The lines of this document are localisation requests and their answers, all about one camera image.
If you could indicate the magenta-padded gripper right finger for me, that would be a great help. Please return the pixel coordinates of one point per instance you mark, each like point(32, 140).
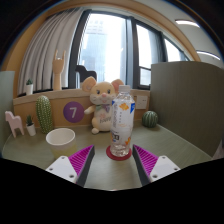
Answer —
point(154, 164)

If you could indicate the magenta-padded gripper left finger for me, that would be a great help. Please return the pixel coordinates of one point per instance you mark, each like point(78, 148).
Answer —
point(71, 165)

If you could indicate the clear plastic water bottle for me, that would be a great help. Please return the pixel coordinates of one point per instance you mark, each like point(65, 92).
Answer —
point(122, 123)

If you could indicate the cream paper cup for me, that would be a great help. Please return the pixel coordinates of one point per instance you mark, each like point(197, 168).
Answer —
point(61, 141)

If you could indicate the flat round red coaster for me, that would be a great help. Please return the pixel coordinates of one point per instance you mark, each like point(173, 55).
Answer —
point(109, 154)

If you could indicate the round green cactus ornament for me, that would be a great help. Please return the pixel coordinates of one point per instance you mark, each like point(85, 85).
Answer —
point(150, 119)

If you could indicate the round purple number sticker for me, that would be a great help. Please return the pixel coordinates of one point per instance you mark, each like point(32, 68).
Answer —
point(73, 112)

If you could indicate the small plant in white pot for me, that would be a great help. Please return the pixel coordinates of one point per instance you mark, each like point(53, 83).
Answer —
point(29, 89)
point(31, 129)

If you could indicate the tall green cactus ornament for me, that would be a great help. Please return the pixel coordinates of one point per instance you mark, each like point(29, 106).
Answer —
point(44, 115)

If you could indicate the beige plush mouse toy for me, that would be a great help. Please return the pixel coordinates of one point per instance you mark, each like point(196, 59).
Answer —
point(101, 106)

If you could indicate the green desk partition panel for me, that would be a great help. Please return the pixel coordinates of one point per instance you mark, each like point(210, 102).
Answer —
point(6, 96)
point(190, 103)

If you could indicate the pink horse figurine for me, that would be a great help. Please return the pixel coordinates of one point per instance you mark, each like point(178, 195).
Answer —
point(14, 121)

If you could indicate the black horse figurine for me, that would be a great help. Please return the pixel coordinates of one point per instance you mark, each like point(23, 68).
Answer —
point(83, 73)

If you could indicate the wooden hand sculpture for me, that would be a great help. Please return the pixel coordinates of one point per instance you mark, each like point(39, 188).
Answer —
point(58, 73)

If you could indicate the grey pleated curtain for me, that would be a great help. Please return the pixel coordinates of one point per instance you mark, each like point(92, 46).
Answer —
point(46, 50)

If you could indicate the group of ceiling lights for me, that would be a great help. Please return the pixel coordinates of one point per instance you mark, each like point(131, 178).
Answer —
point(186, 22)

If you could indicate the white wall socket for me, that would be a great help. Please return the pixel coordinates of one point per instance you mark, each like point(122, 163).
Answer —
point(141, 102)

